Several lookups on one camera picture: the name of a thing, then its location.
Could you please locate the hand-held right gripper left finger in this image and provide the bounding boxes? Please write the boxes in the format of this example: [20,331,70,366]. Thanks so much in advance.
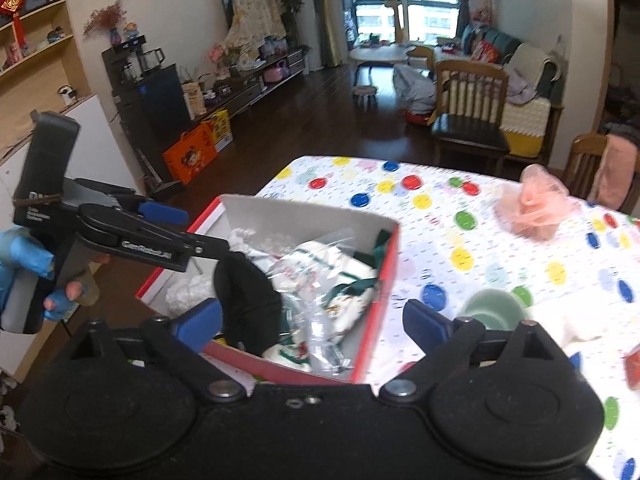
[72,297,246,402]

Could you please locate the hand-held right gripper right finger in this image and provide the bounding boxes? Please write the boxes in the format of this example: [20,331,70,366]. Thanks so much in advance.
[380,299,571,403]

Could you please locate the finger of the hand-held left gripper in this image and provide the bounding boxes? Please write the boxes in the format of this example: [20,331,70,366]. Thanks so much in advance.
[75,179,190,228]
[77,204,233,273]

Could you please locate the red cardboard box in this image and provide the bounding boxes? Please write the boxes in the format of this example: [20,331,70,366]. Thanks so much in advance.
[136,194,401,386]

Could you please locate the black cap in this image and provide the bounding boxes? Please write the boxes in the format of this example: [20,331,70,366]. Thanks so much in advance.
[214,252,283,356]

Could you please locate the white green christmas cloth bag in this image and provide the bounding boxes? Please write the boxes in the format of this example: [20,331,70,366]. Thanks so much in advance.
[262,230,393,376]

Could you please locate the clear plastic bag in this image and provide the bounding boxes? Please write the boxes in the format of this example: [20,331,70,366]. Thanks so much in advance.
[272,230,358,373]

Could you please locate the person's left hand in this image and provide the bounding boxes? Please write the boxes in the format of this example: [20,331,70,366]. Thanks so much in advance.
[0,226,92,332]

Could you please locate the orange gift box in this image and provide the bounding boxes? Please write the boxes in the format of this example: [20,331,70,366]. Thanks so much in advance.
[162,124,221,185]

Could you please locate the pale green bowl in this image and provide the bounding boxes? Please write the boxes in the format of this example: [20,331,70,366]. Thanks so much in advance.
[457,287,531,331]

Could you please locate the balloon print tablecloth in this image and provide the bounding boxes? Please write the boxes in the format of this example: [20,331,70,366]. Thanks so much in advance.
[200,156,640,480]

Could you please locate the yellow gift box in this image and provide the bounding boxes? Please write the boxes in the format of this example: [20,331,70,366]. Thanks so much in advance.
[202,109,233,153]

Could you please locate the black water dispenser cabinet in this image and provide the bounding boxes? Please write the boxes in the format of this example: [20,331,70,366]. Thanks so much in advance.
[102,35,193,181]

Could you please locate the brown paper bag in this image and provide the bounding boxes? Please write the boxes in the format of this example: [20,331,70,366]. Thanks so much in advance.
[181,80,207,121]

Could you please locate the low tv cabinet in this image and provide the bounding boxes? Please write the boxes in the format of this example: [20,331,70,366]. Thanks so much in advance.
[200,47,311,118]

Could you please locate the dried flowers in vase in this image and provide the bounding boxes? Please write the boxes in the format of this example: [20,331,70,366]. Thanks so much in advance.
[82,2,128,47]

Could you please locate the red knot ornament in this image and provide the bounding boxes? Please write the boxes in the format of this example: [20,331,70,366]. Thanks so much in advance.
[0,0,32,48]

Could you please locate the pink mesh bath pouf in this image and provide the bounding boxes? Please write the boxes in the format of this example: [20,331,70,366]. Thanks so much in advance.
[495,164,583,238]

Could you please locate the wooden chair with black seat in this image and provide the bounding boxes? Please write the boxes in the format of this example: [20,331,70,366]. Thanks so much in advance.
[431,59,511,177]

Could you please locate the tv with floral cover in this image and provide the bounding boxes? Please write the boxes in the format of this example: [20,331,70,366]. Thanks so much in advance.
[222,0,287,53]

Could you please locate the sofa with cream cover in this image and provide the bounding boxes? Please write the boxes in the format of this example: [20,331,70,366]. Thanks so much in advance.
[460,24,565,161]

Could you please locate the white bag on floor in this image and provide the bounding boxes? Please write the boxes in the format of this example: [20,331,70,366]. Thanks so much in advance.
[392,62,438,116]

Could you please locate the small wooden stool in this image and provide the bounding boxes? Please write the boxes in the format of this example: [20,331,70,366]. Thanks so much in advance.
[352,86,378,111]

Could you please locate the white standing air conditioner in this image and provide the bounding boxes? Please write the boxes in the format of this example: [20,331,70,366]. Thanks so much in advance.
[290,0,326,72]

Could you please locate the green potted plant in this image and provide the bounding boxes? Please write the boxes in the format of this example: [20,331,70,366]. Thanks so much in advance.
[279,0,305,51]

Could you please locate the pink towel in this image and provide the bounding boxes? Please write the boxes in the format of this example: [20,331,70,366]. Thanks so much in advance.
[589,134,640,211]

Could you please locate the lilac cloth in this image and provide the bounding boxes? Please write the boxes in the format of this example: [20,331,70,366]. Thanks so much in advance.
[505,67,538,106]

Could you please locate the round coffee table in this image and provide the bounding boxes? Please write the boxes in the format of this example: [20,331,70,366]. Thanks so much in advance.
[349,42,411,86]

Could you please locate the wooden wall shelf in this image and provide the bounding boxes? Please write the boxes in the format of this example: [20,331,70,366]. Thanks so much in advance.
[0,0,93,151]

